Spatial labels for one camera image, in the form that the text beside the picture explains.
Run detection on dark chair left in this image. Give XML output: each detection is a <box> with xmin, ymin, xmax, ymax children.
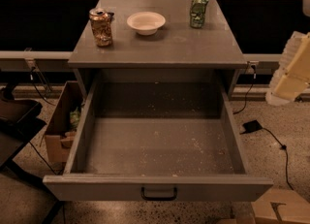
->
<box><xmin>0</xmin><ymin>72</ymin><xmax>66</xmax><ymax>224</ymax></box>

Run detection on open grey top drawer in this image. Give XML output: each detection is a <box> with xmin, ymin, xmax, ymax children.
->
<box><xmin>44</xmin><ymin>80</ymin><xmax>273</xmax><ymax>202</ymax></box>

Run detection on black cable right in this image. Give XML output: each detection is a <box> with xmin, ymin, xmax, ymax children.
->
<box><xmin>262</xmin><ymin>127</ymin><xmax>295</xmax><ymax>191</ymax></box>

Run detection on green bag in box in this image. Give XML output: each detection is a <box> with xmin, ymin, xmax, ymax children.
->
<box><xmin>69</xmin><ymin>107</ymin><xmax>80</xmax><ymax>130</ymax></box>

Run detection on cardboard box left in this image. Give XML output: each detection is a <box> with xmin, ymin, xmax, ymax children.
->
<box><xmin>45</xmin><ymin>81</ymin><xmax>83</xmax><ymax>163</ymax></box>

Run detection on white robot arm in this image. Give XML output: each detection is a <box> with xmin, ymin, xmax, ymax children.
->
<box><xmin>265</xmin><ymin>0</ymin><xmax>310</xmax><ymax>106</ymax></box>

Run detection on crushed gold soda can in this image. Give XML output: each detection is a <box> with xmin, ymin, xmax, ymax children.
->
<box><xmin>89</xmin><ymin>8</ymin><xmax>113</xmax><ymax>47</ymax></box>

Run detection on cardboard box bottom right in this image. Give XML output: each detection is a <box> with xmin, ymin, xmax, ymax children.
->
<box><xmin>216</xmin><ymin>188</ymin><xmax>310</xmax><ymax>224</ymax></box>

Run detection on cardboard box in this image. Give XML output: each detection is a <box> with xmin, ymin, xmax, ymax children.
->
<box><xmin>216</xmin><ymin>188</ymin><xmax>310</xmax><ymax>224</ymax></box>
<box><xmin>45</xmin><ymin>81</ymin><xmax>83</xmax><ymax>163</ymax></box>

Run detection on black drawer handle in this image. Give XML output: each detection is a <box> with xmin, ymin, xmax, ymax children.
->
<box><xmin>140</xmin><ymin>187</ymin><xmax>177</xmax><ymax>202</ymax></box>

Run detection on black cable left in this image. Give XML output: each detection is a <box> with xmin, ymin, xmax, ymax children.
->
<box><xmin>28</xmin><ymin>141</ymin><xmax>64</xmax><ymax>176</ymax></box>

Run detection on black cable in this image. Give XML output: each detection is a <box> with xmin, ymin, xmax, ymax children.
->
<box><xmin>28</xmin><ymin>141</ymin><xmax>64</xmax><ymax>176</ymax></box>
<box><xmin>262</xmin><ymin>127</ymin><xmax>295</xmax><ymax>191</ymax></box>

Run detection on white bowl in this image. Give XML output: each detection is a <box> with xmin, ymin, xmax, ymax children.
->
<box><xmin>127</xmin><ymin>12</ymin><xmax>166</xmax><ymax>36</ymax></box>

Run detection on grey cabinet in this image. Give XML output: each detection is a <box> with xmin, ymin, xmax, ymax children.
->
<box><xmin>69</xmin><ymin>0</ymin><xmax>246</xmax><ymax>102</ymax></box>

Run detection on green soda can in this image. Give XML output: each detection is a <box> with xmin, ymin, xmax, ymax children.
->
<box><xmin>190</xmin><ymin>0</ymin><xmax>208</xmax><ymax>28</ymax></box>

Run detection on black power adapter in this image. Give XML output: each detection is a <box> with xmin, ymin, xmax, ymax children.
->
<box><xmin>242</xmin><ymin>120</ymin><xmax>263</xmax><ymax>134</ymax></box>

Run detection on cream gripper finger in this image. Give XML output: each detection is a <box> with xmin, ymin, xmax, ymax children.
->
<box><xmin>265</xmin><ymin>31</ymin><xmax>310</xmax><ymax>106</ymax></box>

